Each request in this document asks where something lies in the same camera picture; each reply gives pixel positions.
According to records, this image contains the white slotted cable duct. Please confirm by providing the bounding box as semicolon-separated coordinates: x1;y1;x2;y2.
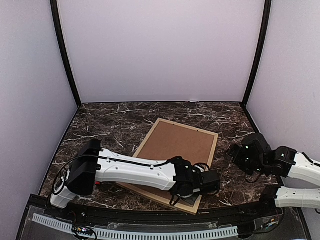
31;213;239;240

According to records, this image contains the right black corner post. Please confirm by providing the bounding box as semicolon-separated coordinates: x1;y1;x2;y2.
241;0;272;109

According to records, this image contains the small circuit board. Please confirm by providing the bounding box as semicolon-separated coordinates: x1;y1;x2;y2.
71;225;94;238

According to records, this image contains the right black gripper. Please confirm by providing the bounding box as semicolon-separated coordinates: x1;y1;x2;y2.
224;143;267;175

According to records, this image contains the black corner post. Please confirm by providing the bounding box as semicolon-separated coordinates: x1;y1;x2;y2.
241;0;272;109
49;0;82;108

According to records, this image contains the black front rail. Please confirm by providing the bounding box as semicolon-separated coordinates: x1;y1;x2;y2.
27;193;296;227

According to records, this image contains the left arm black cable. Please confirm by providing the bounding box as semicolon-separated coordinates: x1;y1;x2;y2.
52;154;173;196

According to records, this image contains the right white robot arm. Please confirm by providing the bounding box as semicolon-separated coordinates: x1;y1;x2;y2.
225;133;320;217

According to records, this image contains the wooden picture frame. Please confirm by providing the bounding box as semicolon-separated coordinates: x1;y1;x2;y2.
117;118;219;215

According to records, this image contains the left black corner post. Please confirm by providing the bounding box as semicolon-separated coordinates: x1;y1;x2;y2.
49;0;82;108

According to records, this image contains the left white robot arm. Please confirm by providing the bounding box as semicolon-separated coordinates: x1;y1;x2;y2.
50;139;220;218

